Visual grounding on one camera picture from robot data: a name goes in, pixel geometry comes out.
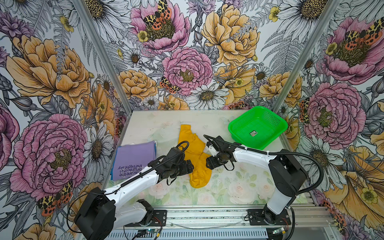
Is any yellow t-shirt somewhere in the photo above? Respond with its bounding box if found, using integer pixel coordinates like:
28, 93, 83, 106
179, 125, 212, 189

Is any green plastic basket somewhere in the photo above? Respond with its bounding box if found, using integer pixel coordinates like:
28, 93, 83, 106
228, 106, 288, 150

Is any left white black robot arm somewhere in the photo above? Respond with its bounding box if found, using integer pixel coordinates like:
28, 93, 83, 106
74, 141, 194, 240

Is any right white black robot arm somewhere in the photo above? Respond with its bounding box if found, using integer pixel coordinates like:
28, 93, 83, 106
204, 135, 308, 225

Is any folded purple t-shirt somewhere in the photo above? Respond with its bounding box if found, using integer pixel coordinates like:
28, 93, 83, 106
111, 141, 157, 181

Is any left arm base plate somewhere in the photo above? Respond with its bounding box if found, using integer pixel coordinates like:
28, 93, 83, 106
125, 209, 168, 227

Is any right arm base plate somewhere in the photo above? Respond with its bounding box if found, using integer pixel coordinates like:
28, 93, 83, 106
244, 209, 291, 226

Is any right corrugated black cable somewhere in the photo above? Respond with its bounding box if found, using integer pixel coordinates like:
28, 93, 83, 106
203, 134, 325, 196

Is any aluminium front rail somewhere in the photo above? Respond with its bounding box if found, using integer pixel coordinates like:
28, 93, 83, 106
77, 205, 337, 232

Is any left aluminium corner post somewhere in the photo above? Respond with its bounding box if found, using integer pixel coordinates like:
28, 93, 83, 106
74, 1, 133, 117

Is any aluminium corner post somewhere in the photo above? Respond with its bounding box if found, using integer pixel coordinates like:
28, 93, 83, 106
271, 0, 341, 113
74, 1, 133, 117

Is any right aluminium corner post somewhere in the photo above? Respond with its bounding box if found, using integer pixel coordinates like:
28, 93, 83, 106
271, 0, 341, 113

